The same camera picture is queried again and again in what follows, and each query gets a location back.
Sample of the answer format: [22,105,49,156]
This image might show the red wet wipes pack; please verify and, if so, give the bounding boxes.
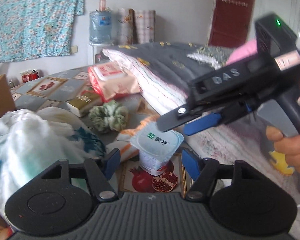
[88,62,141,102]

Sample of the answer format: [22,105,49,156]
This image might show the gold tissue pack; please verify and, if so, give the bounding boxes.
[66,86,103,118]

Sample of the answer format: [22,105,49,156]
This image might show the pink sleeve forearm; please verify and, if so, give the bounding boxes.
[225,39,300,111]

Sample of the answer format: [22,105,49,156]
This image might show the dark folded quilt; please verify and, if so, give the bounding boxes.
[102,42,233,115]

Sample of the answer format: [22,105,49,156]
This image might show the rolled checked mats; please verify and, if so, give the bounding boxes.
[116,8,156,45]

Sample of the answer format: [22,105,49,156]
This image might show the teal floral wall cloth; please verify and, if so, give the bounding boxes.
[0,0,84,63]

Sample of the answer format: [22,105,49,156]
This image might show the red small items on table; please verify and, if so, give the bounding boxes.
[20,69,40,83]

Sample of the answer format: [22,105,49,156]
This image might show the white plastic shopping bag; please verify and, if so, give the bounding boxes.
[0,107,106,212]

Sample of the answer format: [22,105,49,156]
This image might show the patterned table cloth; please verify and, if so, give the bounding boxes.
[9,66,206,196]

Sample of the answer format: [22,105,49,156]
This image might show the dark red door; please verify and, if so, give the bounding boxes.
[208,0,255,48]

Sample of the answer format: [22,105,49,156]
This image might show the brown cardboard box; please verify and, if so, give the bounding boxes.
[0,74,16,117]

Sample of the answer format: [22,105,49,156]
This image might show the pink cup on jug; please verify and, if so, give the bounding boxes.
[99,0,107,11]

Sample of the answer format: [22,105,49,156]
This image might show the green white scrunchie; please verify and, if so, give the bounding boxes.
[88,100,129,133]

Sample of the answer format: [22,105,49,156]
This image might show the white yogurt cup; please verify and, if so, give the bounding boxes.
[130,122,184,176]

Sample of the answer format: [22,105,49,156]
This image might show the person's right hand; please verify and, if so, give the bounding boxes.
[266,126,300,173]

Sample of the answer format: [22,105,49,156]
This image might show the blue water jug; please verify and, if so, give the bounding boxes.
[89,10,112,44]

